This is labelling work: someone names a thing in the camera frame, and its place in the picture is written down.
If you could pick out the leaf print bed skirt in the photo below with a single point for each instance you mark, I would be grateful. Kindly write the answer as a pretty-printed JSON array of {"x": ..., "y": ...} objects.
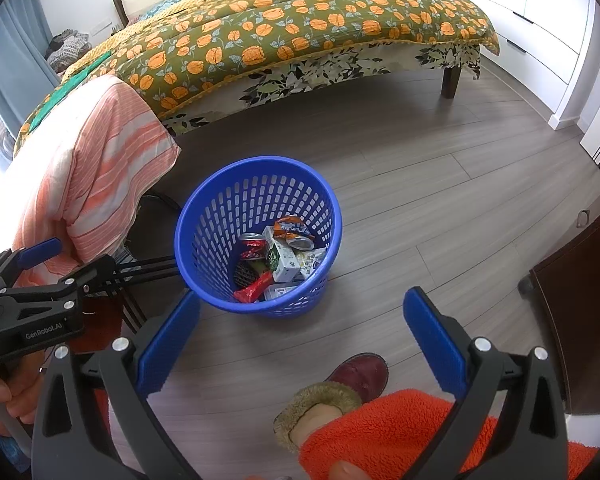
[{"x": 300, "y": 75}]

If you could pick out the dark red fur-trimmed shoe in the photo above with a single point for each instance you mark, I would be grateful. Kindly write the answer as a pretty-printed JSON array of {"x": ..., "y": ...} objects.
[{"x": 360, "y": 372}]

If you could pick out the orange floral quilt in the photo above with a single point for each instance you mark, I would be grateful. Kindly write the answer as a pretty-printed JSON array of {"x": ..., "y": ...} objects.
[{"x": 280, "y": 25}]

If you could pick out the dark brown cabinet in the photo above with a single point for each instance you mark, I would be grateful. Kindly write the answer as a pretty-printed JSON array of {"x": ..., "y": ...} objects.
[{"x": 580, "y": 320}]

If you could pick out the orange striped tablecloth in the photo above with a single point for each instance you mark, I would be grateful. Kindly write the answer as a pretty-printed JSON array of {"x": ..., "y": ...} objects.
[{"x": 105, "y": 160}]

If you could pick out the green folded cloth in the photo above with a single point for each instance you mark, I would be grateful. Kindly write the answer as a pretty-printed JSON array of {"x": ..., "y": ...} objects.
[{"x": 47, "y": 107}]

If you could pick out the white wardrobe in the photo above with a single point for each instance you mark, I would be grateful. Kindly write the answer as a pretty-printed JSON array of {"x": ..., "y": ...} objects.
[{"x": 545, "y": 20}]

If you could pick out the clear yellow bread packet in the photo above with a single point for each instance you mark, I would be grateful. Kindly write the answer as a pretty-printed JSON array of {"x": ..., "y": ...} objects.
[{"x": 310, "y": 260}]

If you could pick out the pile of clothes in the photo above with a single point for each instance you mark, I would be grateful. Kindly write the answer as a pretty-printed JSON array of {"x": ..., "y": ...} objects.
[{"x": 67, "y": 47}]

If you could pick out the person's right hand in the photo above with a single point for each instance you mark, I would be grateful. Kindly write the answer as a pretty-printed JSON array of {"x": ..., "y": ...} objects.
[{"x": 347, "y": 471}]

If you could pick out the grey blue curtain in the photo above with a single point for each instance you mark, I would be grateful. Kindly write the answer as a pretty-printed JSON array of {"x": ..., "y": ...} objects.
[{"x": 15, "y": 50}]

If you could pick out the white milk carton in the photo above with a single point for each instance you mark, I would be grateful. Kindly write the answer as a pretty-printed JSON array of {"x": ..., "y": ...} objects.
[{"x": 282, "y": 260}]

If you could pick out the blue plastic basket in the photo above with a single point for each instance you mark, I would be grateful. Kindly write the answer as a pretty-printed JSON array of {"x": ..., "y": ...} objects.
[{"x": 215, "y": 195}]

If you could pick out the red snack wrapper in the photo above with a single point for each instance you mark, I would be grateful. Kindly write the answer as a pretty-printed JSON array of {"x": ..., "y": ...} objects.
[{"x": 252, "y": 289}]

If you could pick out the dark snack wrapper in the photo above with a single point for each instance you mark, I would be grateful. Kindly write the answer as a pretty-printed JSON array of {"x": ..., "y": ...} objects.
[{"x": 245, "y": 274}]

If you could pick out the crushed orange can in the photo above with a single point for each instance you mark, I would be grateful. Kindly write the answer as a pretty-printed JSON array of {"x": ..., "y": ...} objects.
[{"x": 292, "y": 230}]

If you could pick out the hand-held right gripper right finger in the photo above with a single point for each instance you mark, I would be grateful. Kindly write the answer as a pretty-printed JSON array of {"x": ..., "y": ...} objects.
[{"x": 437, "y": 345}]

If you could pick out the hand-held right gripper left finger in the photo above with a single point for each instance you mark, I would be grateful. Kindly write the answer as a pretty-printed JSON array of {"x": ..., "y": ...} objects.
[{"x": 172, "y": 340}]

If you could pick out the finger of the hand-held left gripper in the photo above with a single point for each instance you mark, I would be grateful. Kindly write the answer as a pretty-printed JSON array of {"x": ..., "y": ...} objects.
[
  {"x": 40, "y": 251},
  {"x": 92, "y": 272}
]

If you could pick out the crushed red can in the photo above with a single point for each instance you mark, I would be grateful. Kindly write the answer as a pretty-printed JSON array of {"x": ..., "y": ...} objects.
[{"x": 254, "y": 249}]

